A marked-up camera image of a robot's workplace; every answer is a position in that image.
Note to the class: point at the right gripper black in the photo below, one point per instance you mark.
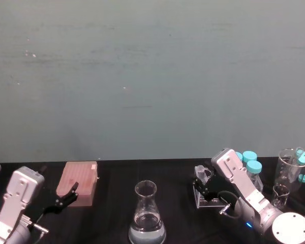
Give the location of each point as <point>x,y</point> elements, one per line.
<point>218,189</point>

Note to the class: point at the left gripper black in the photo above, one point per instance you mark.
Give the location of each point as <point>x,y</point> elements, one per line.
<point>39,206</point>

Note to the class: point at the clear plastic tube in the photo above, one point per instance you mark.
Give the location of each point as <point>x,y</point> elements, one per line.
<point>202,172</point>

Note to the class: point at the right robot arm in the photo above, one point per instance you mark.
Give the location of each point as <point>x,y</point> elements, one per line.
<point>246,188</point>

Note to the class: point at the clear acrylic tube rack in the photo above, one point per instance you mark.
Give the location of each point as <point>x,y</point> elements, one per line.
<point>204,202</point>

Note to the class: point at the pink pipette tip box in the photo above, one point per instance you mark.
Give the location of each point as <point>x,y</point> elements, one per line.
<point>78,180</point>

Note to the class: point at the teal capped clear bottle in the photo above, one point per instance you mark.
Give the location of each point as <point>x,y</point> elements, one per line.
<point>239,156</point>
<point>254,172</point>
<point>249,155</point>

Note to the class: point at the glass conical flask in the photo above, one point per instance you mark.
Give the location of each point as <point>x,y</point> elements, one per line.
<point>147,218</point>

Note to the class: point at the black table cloth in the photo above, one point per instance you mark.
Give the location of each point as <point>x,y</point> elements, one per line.
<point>117,218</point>

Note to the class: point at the small glass beaker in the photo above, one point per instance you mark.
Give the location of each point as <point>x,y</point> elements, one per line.
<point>280,197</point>

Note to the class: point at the large glass beaker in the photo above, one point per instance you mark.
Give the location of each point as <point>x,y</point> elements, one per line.
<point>286,167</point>

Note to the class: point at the teal capped plastic tube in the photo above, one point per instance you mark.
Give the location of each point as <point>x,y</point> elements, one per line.
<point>300,153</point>
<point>304,179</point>
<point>303,160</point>

